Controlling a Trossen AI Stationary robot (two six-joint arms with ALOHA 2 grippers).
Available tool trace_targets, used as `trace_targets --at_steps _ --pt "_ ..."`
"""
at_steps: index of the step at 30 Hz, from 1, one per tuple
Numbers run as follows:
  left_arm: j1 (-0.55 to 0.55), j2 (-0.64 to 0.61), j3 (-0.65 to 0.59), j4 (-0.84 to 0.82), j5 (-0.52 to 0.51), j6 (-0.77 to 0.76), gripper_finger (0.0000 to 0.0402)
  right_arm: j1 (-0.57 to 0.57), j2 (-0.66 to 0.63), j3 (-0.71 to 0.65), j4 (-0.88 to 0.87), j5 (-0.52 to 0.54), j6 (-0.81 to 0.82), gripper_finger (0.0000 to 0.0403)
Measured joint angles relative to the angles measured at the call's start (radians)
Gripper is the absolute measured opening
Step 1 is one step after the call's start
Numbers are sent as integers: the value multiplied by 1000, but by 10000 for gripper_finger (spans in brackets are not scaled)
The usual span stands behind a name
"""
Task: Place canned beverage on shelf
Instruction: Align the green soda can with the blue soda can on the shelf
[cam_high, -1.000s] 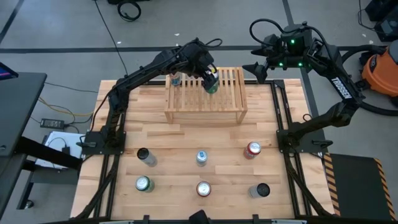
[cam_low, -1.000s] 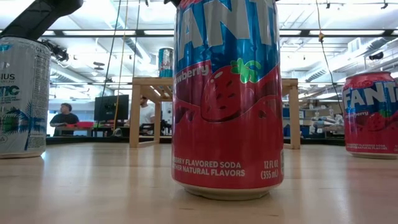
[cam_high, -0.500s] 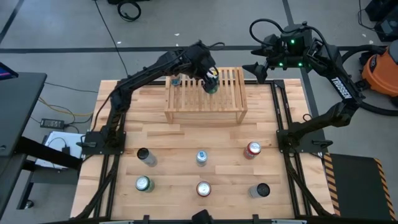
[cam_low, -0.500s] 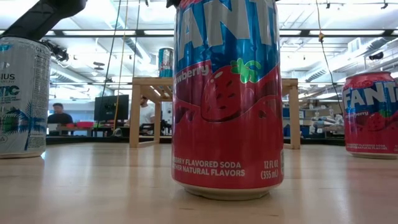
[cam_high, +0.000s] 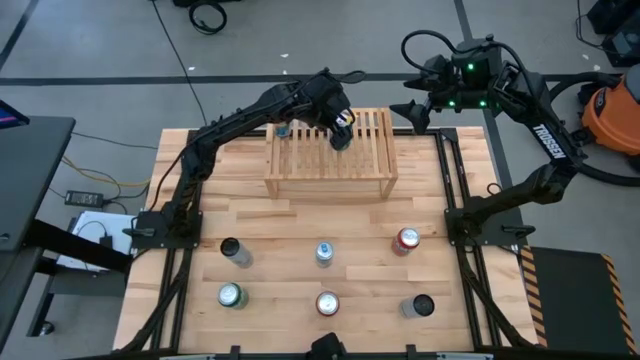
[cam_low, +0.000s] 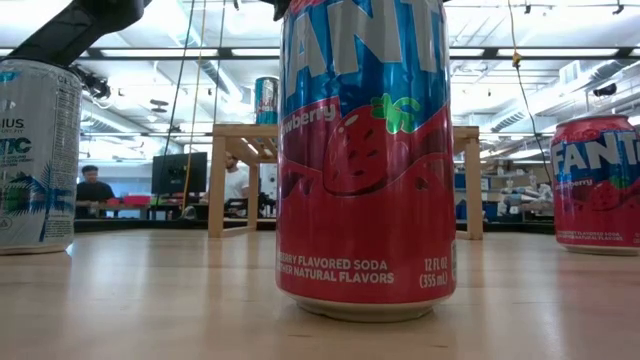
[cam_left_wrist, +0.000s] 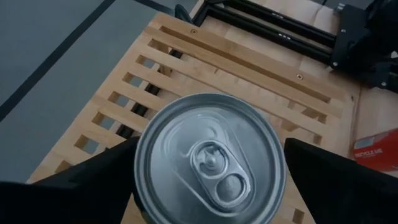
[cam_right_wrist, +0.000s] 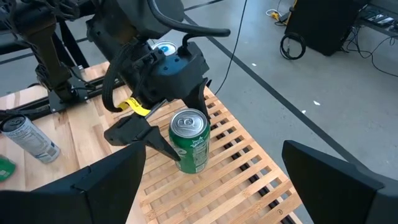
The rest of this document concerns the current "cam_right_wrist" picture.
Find coiled black cable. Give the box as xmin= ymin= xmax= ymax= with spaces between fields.
xmin=279 ymin=32 xmax=307 ymax=60

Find yellow tag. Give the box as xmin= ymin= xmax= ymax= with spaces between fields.
xmin=117 ymin=97 xmax=152 ymax=118

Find white Celsius can black lid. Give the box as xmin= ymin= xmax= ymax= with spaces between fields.
xmin=0 ymin=114 xmax=61 ymax=164

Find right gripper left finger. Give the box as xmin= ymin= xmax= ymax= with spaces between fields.
xmin=0 ymin=142 xmax=147 ymax=224

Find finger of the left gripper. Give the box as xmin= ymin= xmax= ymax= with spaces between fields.
xmin=104 ymin=113 xmax=182 ymax=162
xmin=183 ymin=77 xmax=211 ymax=121

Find black equipment case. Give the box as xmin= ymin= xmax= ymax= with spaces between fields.
xmin=285 ymin=0 xmax=368 ymax=57

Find wooden slatted shelf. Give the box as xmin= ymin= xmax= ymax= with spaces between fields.
xmin=110 ymin=86 xmax=304 ymax=224

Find blue silver Red Bull can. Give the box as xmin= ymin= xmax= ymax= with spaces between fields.
xmin=151 ymin=40 xmax=178 ymax=57

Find green Sprite can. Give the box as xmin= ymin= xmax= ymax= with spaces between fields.
xmin=169 ymin=108 xmax=211 ymax=174
xmin=0 ymin=155 xmax=16 ymax=183

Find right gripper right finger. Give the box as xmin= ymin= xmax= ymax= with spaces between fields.
xmin=282 ymin=139 xmax=398 ymax=224

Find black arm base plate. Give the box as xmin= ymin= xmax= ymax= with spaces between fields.
xmin=48 ymin=67 xmax=91 ymax=113

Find long black floor cable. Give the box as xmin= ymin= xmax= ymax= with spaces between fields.
xmin=213 ymin=0 xmax=249 ymax=96

